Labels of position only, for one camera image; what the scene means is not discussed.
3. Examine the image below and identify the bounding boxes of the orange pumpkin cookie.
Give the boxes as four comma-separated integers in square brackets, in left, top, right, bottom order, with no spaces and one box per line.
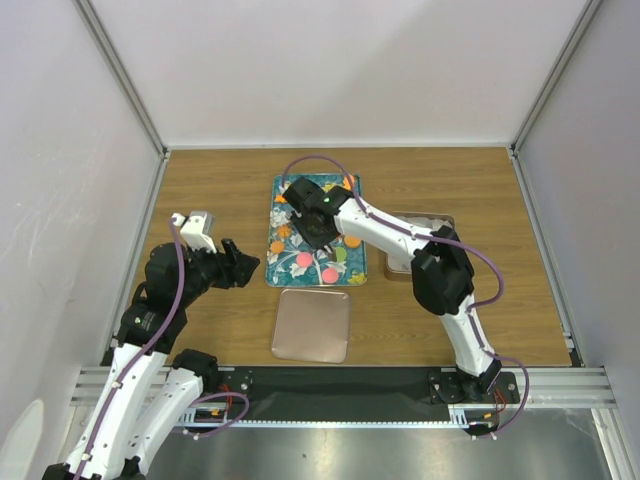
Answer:
[277,225,292,238]

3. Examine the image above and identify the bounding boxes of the teal floral serving tray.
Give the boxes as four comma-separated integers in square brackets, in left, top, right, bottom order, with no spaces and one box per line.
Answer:
[265,175,368,288]

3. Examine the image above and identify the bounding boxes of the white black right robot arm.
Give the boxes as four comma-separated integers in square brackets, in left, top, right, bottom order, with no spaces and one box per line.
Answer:
[281,178,502,402]

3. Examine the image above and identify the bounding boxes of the metal slotted tongs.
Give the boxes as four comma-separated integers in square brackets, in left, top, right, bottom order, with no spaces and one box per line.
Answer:
[314,244,345,262]

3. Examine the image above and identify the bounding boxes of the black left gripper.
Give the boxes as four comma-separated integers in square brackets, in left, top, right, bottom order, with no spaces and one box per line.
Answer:
[176,237,260,306]

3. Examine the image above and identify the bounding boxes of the pink round cookie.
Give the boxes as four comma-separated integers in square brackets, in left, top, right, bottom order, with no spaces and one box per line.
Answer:
[321,268,340,284]
[296,252,313,267]

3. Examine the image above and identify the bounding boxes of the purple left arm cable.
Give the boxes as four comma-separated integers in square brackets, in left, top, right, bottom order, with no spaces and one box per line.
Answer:
[72,217,250,451]

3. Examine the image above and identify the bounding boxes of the green round cookie lower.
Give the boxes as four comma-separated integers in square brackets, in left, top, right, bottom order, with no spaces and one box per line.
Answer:
[332,246,347,262]

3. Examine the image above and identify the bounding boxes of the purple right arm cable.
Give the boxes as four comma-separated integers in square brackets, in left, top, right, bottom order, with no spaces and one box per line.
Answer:
[282,154,530,441]

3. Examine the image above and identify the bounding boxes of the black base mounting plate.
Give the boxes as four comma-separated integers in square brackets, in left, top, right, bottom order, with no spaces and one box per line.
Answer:
[221,366,520,423]

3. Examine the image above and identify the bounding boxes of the rose gold cookie tin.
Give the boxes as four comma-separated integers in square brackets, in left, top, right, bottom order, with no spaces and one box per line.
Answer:
[384,211,455,282]

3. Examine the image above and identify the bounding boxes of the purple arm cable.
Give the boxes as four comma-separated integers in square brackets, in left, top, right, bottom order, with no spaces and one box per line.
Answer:
[72,217,250,451]
[282,154,530,441]

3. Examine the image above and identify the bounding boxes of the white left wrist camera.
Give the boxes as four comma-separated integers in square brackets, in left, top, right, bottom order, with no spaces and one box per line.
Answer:
[172,211,217,254]

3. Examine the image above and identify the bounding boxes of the rose gold tin lid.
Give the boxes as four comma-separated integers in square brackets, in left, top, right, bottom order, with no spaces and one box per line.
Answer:
[271,288,351,364]

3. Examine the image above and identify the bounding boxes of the aluminium cable rail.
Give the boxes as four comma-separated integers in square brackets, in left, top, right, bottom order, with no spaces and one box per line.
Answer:
[72,364,616,433]

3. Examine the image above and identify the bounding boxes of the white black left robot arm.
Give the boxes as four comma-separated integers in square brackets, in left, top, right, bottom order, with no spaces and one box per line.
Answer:
[43,239,260,479]

